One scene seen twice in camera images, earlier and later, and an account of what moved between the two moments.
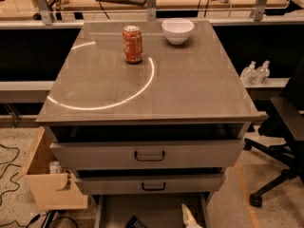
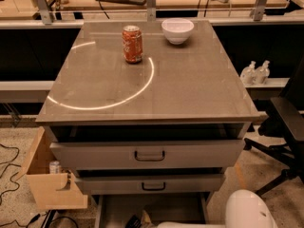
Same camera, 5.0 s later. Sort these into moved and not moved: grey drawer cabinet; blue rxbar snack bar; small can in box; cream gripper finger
Moved: cream gripper finger
Not moved: blue rxbar snack bar; grey drawer cabinet; small can in box
